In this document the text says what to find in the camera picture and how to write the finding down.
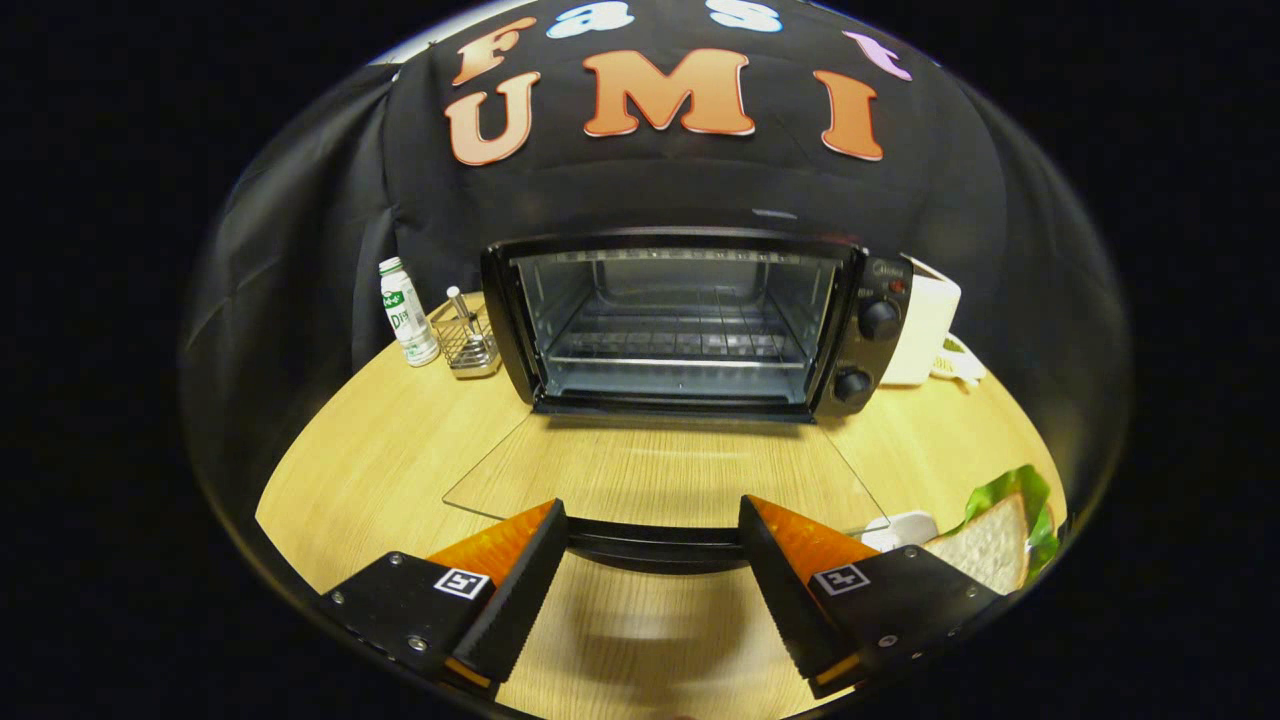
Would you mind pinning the small white ribbed tray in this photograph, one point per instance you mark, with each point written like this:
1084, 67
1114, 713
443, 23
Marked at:
900, 528

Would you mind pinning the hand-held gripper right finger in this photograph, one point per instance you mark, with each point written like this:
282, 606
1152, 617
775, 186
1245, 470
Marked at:
785, 590

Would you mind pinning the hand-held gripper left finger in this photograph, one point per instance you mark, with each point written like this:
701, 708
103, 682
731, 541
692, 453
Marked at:
520, 590

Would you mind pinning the white slot toaster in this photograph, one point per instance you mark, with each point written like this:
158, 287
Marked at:
925, 325

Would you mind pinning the lettuce bread sandwich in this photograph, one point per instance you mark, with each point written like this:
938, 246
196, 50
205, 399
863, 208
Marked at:
995, 545

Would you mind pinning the white bottle green label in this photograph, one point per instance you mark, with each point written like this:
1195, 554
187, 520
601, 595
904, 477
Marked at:
408, 320

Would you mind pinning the white divided condiment dish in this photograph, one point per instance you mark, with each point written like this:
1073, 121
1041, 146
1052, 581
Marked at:
962, 365

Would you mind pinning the black toaster oven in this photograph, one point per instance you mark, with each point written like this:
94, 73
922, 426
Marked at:
868, 352

